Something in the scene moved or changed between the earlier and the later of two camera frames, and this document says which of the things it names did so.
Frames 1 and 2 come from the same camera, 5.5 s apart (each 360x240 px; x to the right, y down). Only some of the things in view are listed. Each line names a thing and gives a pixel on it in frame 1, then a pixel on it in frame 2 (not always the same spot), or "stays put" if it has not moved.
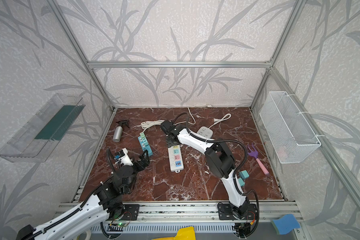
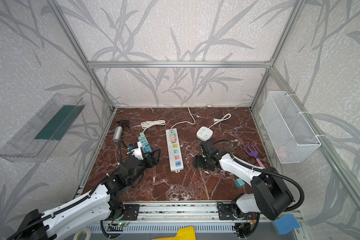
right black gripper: [170, 139] to [202, 161]
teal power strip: [145, 147] stays put
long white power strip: [175, 159] stays put
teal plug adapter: [241, 182] stays put
